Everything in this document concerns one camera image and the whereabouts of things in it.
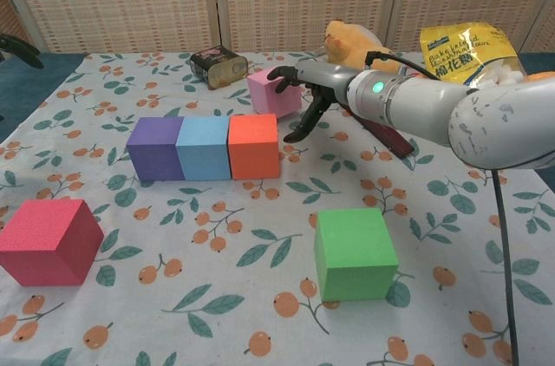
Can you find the red foam cube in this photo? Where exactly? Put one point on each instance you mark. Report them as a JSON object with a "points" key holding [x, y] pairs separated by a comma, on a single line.
{"points": [[43, 240]]}

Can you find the purple foam cube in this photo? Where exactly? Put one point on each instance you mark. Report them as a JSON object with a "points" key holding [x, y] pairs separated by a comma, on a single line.
{"points": [[154, 149]]}

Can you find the floral print tablecloth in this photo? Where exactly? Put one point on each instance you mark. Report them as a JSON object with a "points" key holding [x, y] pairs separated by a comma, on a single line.
{"points": [[173, 253]]}

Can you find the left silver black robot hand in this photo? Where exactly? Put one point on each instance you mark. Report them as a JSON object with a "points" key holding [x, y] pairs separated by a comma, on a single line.
{"points": [[19, 47]]}

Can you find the green foam cube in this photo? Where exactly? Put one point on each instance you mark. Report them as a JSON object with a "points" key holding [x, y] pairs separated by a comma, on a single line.
{"points": [[353, 253]]}

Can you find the pink foam cube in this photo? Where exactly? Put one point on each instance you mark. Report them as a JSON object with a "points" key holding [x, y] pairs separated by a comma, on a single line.
{"points": [[271, 99]]}

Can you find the dark red folded fan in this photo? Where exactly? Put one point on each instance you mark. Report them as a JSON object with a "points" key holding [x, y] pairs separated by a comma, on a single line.
{"points": [[390, 140]]}

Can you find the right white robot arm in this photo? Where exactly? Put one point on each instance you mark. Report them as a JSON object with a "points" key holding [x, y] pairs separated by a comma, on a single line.
{"points": [[433, 110]]}

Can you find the yellow plush chick toy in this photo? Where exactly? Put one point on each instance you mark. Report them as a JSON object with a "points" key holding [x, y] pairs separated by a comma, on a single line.
{"points": [[347, 43]]}

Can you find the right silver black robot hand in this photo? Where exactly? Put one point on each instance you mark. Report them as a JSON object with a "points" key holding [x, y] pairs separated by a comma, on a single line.
{"points": [[329, 80]]}

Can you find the yellow marshmallow bag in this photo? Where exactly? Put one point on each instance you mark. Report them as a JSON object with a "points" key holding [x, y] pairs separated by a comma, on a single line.
{"points": [[459, 54]]}

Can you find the black metal tin can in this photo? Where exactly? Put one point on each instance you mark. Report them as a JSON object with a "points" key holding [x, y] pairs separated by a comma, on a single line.
{"points": [[217, 67]]}

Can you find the light blue foam cube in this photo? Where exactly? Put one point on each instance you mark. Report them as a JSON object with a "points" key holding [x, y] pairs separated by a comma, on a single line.
{"points": [[204, 153]]}

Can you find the orange foam cube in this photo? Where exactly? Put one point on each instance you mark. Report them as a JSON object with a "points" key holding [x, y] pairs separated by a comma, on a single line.
{"points": [[253, 149]]}

